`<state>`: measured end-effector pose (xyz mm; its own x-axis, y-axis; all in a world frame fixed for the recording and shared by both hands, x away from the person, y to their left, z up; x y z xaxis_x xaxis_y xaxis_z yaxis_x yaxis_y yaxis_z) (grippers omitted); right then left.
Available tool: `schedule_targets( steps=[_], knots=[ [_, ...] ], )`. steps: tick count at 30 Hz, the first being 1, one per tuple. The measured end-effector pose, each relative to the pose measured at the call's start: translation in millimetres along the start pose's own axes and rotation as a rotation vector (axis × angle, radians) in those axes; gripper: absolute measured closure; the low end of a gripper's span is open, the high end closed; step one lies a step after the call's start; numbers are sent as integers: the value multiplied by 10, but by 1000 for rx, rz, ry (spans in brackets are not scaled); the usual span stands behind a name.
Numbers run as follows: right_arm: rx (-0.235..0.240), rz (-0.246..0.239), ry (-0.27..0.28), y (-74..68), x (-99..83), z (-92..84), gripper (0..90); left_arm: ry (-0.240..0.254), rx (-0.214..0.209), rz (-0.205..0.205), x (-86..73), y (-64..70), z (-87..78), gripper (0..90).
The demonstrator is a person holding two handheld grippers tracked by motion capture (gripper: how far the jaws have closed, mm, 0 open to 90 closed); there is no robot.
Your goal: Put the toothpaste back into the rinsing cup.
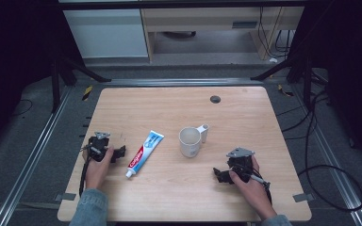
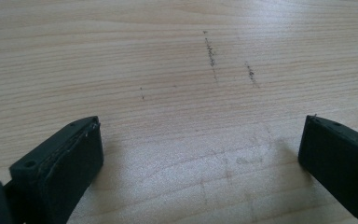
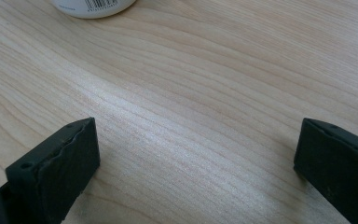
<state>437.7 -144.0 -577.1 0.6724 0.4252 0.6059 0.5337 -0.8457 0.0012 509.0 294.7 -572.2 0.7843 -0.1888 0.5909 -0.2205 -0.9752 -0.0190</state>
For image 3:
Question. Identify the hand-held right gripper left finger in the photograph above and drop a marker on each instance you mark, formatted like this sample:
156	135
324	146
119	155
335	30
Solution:
59	168

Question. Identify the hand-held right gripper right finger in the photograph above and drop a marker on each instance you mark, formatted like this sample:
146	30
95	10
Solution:
338	168

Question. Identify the white bottle with barcode label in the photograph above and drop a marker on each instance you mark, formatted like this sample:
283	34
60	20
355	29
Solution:
90	7

